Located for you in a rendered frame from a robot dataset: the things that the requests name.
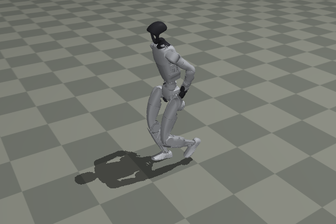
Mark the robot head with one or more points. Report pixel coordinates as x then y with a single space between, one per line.
156 29

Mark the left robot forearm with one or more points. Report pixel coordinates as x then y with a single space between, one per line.
188 80

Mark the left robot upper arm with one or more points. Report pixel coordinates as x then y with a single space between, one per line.
174 58

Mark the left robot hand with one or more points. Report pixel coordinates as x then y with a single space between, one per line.
182 93

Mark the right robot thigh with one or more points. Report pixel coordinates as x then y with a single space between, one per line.
153 108

